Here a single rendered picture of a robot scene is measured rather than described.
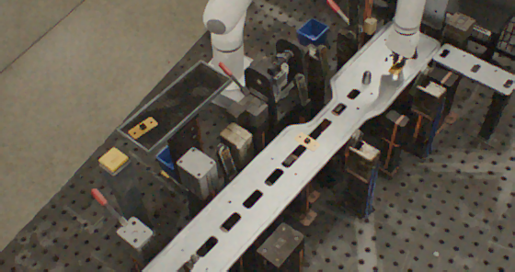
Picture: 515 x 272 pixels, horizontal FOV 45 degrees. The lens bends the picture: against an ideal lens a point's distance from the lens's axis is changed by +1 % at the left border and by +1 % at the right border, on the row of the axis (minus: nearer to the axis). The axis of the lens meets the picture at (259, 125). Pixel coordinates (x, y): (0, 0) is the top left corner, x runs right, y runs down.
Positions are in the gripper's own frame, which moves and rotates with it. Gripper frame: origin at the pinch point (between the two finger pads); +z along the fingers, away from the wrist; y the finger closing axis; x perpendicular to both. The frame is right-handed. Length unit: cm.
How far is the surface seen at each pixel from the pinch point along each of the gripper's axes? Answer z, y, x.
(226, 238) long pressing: 3, -2, -89
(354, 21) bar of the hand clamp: -8.6, -18.8, -1.4
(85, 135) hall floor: 104, -145, -55
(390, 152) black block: 20.9, 12.9, -21.2
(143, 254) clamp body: 3, -17, -107
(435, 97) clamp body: -0.4, 18.7, -8.2
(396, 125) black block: 4.8, 13.4, -21.9
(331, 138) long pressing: 3.4, 0.3, -40.5
